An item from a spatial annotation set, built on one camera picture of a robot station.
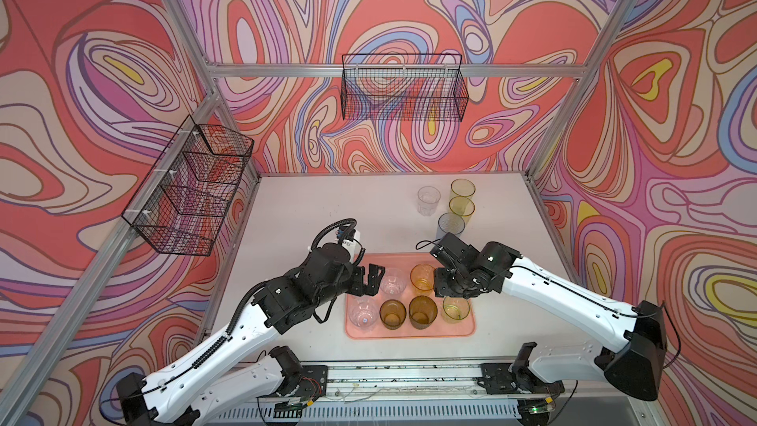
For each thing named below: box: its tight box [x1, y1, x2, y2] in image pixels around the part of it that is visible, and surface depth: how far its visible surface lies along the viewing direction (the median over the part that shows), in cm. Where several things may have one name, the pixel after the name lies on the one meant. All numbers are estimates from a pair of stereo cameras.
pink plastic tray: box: [344, 252, 477, 340], surface depth 84 cm
